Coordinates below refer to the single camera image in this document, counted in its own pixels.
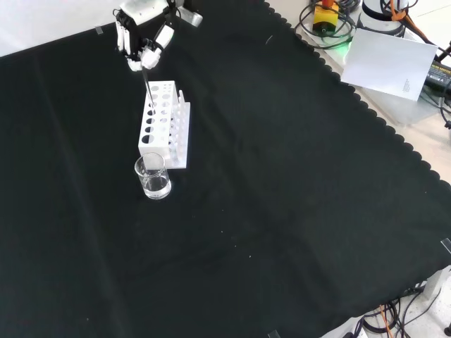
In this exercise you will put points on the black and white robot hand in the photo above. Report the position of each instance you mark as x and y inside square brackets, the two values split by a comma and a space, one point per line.
[144, 14]

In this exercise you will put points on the clear glass rod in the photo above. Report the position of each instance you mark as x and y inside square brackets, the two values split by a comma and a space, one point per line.
[148, 88]

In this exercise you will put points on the white test tube rack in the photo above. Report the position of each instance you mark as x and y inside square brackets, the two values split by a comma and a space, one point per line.
[185, 119]

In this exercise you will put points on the clear tape piece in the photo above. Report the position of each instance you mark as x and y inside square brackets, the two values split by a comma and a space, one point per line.
[273, 334]
[446, 245]
[99, 30]

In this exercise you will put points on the clear glass beaker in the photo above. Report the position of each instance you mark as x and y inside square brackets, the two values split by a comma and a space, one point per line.
[155, 186]

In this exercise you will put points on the yellow stop button box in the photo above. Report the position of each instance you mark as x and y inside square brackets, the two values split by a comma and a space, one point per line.
[326, 15]

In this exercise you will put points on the black bench cloth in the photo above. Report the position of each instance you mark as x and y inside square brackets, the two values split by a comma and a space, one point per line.
[246, 176]

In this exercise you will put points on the pale white board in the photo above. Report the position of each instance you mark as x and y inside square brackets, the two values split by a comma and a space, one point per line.
[387, 63]

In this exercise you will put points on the black power adapter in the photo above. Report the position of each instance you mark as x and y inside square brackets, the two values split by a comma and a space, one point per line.
[440, 75]

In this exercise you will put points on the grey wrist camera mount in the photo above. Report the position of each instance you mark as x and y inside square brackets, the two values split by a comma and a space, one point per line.
[192, 17]

